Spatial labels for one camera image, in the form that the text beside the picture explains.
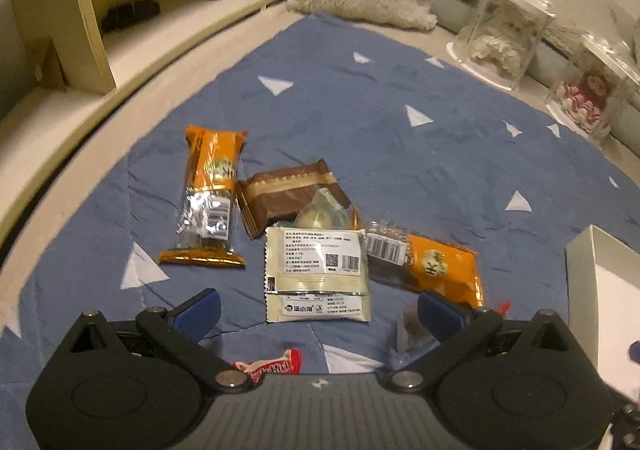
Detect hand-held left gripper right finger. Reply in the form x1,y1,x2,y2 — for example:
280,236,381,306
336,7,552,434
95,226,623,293
390,289,583,393

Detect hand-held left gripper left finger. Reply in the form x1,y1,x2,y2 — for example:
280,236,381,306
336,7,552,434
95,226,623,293
60,288,253,393

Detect clear packet brown snack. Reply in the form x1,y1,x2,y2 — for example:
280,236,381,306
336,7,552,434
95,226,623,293
392,305,441,372

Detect orange snack packet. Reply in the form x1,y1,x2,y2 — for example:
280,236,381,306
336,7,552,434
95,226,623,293
362,219,486,310
157,124,249,270

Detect red white candy wrapper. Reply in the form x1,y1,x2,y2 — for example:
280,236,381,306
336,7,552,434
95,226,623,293
230,348,303,388

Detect white snack packet dark logo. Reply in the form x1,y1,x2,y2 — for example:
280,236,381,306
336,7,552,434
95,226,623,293
265,291,375,325

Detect white snack packet barcode label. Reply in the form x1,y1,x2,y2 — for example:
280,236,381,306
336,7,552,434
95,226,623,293
263,225,371,296

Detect brown snack packet gold stripe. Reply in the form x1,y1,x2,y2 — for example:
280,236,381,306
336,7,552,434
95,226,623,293
236,158,352,241

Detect white cardboard box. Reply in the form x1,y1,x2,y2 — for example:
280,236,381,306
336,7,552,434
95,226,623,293
565,225,640,406

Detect green clear candy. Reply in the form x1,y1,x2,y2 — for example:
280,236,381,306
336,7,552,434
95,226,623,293
292,186,357,231

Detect blue quilted blanket white triangles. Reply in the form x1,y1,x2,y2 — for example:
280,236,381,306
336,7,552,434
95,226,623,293
0,12,640,450

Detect clear display box pink doll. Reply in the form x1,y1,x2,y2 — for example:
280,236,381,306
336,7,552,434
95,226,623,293
544,35,640,146

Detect clear display box white doll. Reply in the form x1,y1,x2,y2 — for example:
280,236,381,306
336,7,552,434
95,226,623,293
445,0,556,91

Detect dark objects on shelf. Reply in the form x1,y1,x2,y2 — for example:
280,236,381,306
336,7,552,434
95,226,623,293
100,0,162,33

